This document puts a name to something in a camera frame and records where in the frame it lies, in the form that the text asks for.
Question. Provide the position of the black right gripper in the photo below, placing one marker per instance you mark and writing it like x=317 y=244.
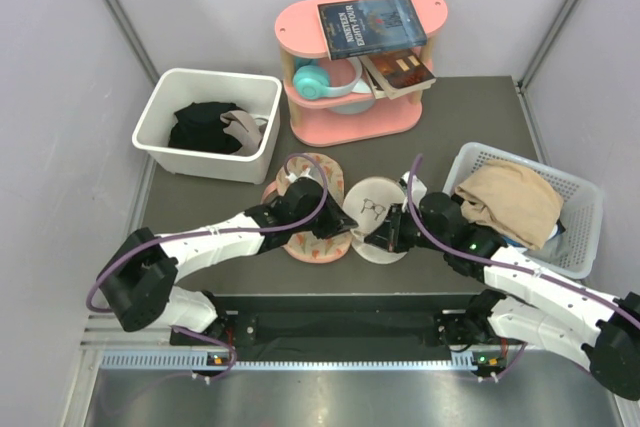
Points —
x=388 y=235

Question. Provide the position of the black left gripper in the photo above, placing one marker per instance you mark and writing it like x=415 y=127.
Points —
x=335 y=222

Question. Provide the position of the white mesh laundry bag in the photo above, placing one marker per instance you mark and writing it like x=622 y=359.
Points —
x=368 y=203

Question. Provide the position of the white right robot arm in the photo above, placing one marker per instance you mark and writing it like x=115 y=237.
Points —
x=523 y=300

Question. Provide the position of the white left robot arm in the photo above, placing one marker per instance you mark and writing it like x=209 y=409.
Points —
x=140 y=284

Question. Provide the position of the floral mesh laundry bag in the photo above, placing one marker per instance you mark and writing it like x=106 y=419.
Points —
x=304 y=246

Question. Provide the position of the beige bra in bin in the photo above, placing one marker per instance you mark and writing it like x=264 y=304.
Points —
x=247 y=129

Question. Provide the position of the grey bowl on shelf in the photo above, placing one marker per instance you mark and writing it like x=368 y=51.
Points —
x=354 y=108

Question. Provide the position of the beige cloth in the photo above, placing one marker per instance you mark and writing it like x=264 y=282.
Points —
x=512 y=199

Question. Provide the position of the white plastic bin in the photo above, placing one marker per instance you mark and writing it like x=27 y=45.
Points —
x=178 y=88

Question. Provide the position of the teal headphones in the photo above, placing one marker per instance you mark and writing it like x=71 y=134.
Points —
x=312 y=82

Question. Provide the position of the black garment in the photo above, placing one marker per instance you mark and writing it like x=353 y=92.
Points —
x=198 y=128

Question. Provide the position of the pink wooden shelf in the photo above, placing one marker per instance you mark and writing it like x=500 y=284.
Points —
x=299 y=34

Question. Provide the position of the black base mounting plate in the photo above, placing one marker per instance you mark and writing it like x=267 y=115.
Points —
x=430 y=329

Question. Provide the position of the dark orange book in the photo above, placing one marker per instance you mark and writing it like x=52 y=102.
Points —
x=398 y=73

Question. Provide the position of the grey cloth in basket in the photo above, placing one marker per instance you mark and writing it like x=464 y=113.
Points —
x=555 y=248

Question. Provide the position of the blue Nineteen Eighty-Four book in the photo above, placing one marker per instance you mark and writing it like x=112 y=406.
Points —
x=363 y=27

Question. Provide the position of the white plastic basket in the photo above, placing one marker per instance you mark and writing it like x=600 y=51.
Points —
x=581 y=214

